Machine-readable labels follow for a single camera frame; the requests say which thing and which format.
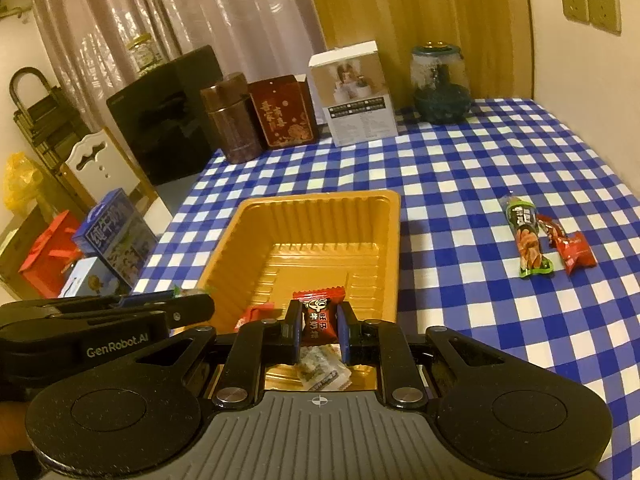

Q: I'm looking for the white product box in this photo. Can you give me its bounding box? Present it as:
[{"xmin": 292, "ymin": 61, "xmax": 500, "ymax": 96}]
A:
[{"xmin": 307, "ymin": 41, "xmax": 400, "ymax": 148}]

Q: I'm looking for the sheer curtain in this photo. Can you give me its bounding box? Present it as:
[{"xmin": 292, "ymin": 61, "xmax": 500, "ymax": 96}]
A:
[{"xmin": 27, "ymin": 0, "xmax": 326, "ymax": 126}]

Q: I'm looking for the blue milk carton box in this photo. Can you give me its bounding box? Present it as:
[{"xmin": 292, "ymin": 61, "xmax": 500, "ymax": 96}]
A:
[{"xmin": 72, "ymin": 187, "xmax": 159, "ymax": 288}]

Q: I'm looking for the red gift bag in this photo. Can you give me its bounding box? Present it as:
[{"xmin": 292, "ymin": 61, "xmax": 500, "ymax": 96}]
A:
[{"xmin": 17, "ymin": 210, "xmax": 83, "ymax": 299}]

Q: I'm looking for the green sausage snack packet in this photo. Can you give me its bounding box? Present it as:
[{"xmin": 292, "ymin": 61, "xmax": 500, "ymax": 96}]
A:
[{"xmin": 505, "ymin": 196, "xmax": 556, "ymax": 279}]

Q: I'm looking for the white and blue box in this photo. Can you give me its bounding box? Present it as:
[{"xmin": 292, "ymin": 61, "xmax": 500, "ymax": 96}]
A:
[{"xmin": 57, "ymin": 257, "xmax": 133, "ymax": 299}]

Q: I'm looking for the white chair backrest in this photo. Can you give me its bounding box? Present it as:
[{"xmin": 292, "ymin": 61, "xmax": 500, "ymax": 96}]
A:
[{"xmin": 60, "ymin": 127, "xmax": 157, "ymax": 207}]

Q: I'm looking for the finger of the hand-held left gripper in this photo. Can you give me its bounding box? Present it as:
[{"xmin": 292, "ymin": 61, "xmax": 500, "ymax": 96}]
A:
[
  {"xmin": 27, "ymin": 293, "xmax": 177, "ymax": 312},
  {"xmin": 55, "ymin": 292, "xmax": 217, "ymax": 334}
]

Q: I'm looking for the brown cardboard box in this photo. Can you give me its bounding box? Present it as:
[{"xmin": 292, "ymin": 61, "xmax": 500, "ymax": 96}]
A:
[{"xmin": 0, "ymin": 200, "xmax": 56, "ymax": 286}]

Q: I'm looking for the bright red candy packet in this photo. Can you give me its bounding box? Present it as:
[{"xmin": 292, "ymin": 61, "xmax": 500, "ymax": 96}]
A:
[{"xmin": 552, "ymin": 232, "xmax": 597, "ymax": 276}]

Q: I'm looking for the blue checkered tablecloth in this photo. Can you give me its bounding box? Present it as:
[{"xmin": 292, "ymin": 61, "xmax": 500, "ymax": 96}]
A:
[{"xmin": 127, "ymin": 97, "xmax": 640, "ymax": 480}]

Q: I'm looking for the yellow plastic bag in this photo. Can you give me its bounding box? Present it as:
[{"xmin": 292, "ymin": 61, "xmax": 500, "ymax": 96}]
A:
[{"xmin": 4, "ymin": 152, "xmax": 44, "ymax": 212}]

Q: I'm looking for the orange plastic tray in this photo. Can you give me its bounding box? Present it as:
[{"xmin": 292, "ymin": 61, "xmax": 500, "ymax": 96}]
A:
[{"xmin": 192, "ymin": 190, "xmax": 402, "ymax": 393}]

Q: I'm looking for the dark red gift box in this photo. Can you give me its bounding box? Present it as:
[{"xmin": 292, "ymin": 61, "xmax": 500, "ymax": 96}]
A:
[{"xmin": 248, "ymin": 74, "xmax": 321, "ymax": 150}]

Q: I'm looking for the grey snack packet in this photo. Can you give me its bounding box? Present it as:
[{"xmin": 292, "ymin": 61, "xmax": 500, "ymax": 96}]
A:
[{"xmin": 294, "ymin": 346, "xmax": 352, "ymax": 393}]

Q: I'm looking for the red candy with panda print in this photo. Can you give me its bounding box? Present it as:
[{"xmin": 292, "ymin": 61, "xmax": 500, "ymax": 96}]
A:
[{"xmin": 291, "ymin": 286, "xmax": 347, "ymax": 348}]

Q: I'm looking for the red snack packet white label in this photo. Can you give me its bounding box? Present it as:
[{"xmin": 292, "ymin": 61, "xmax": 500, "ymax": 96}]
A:
[{"xmin": 234, "ymin": 304, "xmax": 279, "ymax": 332}]

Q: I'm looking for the brown cylindrical canister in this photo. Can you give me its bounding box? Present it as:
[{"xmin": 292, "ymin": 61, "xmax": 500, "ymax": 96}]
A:
[{"xmin": 200, "ymin": 72, "xmax": 265, "ymax": 163}]

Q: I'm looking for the wooden wardrobe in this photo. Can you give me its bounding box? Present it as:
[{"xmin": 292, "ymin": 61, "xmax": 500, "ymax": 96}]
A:
[{"xmin": 300, "ymin": 0, "xmax": 536, "ymax": 111}]

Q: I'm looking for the dark folding rack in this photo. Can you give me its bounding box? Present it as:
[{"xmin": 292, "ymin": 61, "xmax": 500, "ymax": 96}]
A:
[{"xmin": 10, "ymin": 67, "xmax": 97, "ymax": 187}]

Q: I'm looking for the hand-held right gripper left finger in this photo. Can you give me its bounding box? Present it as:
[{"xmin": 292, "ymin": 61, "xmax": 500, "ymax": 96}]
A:
[{"xmin": 116, "ymin": 299, "xmax": 305, "ymax": 411}]

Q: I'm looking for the labelled glass jar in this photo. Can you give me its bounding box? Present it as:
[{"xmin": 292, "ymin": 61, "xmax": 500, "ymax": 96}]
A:
[{"xmin": 127, "ymin": 35, "xmax": 162, "ymax": 72}]

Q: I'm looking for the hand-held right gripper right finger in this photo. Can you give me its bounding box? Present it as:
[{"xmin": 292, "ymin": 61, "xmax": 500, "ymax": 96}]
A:
[{"xmin": 335, "ymin": 301, "xmax": 523, "ymax": 411}]

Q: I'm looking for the black appliance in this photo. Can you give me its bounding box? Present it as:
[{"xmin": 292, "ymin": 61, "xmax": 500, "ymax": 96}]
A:
[{"xmin": 106, "ymin": 45, "xmax": 226, "ymax": 187}]

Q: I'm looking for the teal glass jar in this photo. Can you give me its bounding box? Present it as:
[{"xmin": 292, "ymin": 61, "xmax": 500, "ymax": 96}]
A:
[{"xmin": 410, "ymin": 42, "xmax": 472, "ymax": 126}]

